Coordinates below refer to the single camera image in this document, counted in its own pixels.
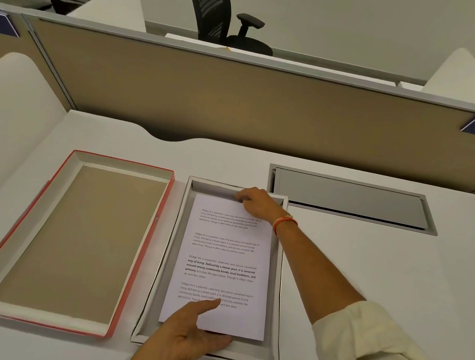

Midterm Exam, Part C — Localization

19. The person's left hand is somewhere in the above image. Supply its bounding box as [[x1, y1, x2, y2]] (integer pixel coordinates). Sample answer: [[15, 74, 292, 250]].
[[148, 293, 240, 360]]

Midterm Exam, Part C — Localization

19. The person's right hand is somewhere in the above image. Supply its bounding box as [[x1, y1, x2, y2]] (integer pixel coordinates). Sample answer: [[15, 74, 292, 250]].
[[231, 183, 297, 238]]

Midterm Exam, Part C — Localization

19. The white printed paper sheet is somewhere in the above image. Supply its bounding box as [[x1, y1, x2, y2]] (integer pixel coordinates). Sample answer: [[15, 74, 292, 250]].
[[158, 190, 286, 342]]

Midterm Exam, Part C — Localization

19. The person's right forearm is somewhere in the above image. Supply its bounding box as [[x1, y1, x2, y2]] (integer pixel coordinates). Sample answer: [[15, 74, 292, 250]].
[[252, 216, 475, 360]]

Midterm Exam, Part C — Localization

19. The grey cardboard box base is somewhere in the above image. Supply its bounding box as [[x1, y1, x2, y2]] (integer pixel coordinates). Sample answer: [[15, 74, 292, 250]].
[[129, 170, 309, 360]]

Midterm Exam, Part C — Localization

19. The red cardboard box lid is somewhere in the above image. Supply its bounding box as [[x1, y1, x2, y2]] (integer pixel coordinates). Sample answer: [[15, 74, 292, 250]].
[[0, 137, 177, 346]]

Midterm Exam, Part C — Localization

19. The orange thread bracelet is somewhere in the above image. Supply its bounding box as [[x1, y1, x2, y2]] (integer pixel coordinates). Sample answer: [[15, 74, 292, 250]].
[[270, 212, 300, 240]]

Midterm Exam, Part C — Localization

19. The grey desk cable hatch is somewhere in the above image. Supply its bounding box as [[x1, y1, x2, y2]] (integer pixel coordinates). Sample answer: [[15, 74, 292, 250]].
[[262, 163, 445, 237]]

